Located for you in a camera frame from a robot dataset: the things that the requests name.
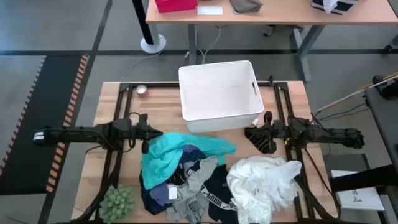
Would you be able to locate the dark laptop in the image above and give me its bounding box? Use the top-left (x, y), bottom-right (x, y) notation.
top-left (310, 0), bottom-right (358, 16)

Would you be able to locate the white lace garment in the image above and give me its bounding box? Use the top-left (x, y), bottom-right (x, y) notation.
top-left (226, 155), bottom-right (303, 224)

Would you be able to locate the grey-brown cloth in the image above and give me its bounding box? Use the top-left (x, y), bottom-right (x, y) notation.
top-left (229, 0), bottom-right (264, 14)

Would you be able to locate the white flat card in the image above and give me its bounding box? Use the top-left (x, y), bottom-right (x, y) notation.
top-left (197, 6), bottom-right (224, 16)

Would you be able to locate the black pole on round base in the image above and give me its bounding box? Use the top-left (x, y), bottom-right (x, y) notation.
top-left (132, 0), bottom-right (167, 54)

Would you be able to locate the white paper sign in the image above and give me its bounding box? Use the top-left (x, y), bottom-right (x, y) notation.
top-left (331, 169), bottom-right (386, 212)

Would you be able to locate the black side table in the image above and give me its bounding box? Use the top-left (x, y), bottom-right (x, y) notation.
top-left (363, 83), bottom-right (398, 175)

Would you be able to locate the black aluminium table frame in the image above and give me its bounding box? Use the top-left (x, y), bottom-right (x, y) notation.
top-left (70, 74), bottom-right (343, 224)

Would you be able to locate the green artificial plant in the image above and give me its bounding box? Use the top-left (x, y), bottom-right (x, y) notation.
top-left (98, 184), bottom-right (137, 224)

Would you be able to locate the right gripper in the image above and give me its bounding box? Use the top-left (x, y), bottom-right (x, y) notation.
top-left (244, 111), bottom-right (285, 155)

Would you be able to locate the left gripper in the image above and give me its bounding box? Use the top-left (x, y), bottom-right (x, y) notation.
top-left (133, 113), bottom-right (164, 155)

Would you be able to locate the yellow rod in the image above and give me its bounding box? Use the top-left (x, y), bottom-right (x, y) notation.
top-left (360, 72), bottom-right (398, 91)

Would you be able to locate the red box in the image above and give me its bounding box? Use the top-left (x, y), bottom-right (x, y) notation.
top-left (154, 0), bottom-right (198, 14)

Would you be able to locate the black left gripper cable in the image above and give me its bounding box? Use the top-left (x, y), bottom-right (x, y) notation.
top-left (123, 111), bottom-right (149, 154)

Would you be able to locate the black curved device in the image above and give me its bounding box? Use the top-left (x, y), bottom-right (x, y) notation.
top-left (372, 74), bottom-right (398, 100)

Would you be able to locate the black flat bar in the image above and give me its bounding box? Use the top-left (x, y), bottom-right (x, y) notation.
top-left (328, 164), bottom-right (398, 194)

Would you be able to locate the white perforated plastic basket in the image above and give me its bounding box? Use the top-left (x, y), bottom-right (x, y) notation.
top-left (178, 60), bottom-right (265, 134)

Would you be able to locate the black Puma underwear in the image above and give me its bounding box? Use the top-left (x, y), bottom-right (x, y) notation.
top-left (167, 164), bottom-right (239, 224)

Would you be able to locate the wooden desk with grey legs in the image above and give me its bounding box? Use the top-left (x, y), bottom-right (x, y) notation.
top-left (145, 0), bottom-right (398, 83)

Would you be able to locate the navy dotted garment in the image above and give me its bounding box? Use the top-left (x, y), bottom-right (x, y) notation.
top-left (139, 144), bottom-right (208, 216)

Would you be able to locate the white floor cable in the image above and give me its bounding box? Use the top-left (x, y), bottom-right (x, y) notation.
top-left (119, 24), bottom-right (222, 82)

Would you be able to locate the grey cabinet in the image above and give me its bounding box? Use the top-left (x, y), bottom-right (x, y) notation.
top-left (323, 154), bottom-right (371, 187)

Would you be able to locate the white rod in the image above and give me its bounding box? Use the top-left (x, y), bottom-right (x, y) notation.
top-left (312, 74), bottom-right (398, 114)

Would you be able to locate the black mat with orange stripes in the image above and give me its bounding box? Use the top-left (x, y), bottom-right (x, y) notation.
top-left (0, 54), bottom-right (91, 195)

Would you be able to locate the turquoise garment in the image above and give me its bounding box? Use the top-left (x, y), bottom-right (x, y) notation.
top-left (140, 133), bottom-right (238, 190)

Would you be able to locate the white crumpled tissue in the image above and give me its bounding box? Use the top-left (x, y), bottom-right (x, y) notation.
top-left (322, 0), bottom-right (339, 14)

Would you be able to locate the purple garment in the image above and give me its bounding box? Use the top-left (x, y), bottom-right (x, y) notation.
top-left (149, 182), bottom-right (172, 206)

